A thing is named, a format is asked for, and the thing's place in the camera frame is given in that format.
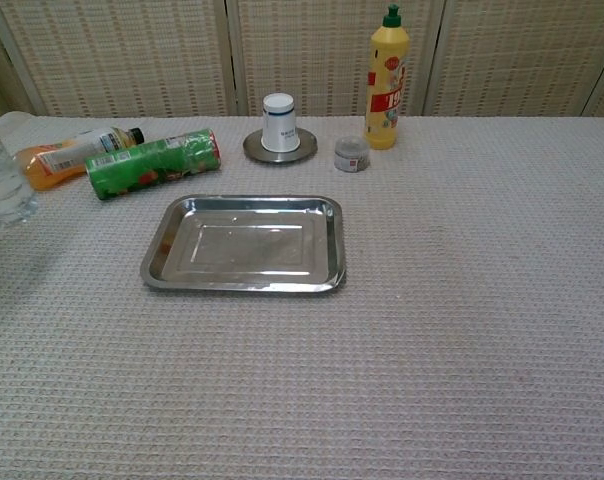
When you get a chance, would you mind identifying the round metal saucer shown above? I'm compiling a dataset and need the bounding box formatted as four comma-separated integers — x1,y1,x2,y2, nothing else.
242,128,319,164

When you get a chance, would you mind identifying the woven bamboo folding screen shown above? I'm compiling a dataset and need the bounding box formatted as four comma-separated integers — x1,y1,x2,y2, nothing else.
0,0,604,119

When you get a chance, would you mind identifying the yellow detergent bottle green cap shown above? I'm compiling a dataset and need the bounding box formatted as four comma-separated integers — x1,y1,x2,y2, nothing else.
363,3,411,151

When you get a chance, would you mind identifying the rectangular stainless steel tray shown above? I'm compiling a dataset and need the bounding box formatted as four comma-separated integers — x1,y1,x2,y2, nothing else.
139,194,347,294

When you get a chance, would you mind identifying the white paper cup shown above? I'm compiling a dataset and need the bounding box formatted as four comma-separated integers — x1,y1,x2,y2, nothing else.
260,92,302,153

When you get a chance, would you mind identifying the white waffle-weave tablecloth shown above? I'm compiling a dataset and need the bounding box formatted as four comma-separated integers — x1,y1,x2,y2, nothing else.
0,110,604,480

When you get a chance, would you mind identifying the transparent plastic water bottle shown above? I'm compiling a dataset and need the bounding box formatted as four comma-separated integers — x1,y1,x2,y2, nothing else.
0,121,40,229

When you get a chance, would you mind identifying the small clear round container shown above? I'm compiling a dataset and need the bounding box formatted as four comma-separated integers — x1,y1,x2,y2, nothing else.
333,136,371,174

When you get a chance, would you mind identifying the orange juice bottle black cap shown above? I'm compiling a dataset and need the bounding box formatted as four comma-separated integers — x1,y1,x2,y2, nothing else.
12,126,146,192

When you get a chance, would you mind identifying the green chip canister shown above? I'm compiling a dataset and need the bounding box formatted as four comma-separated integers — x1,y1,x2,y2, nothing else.
84,127,223,202

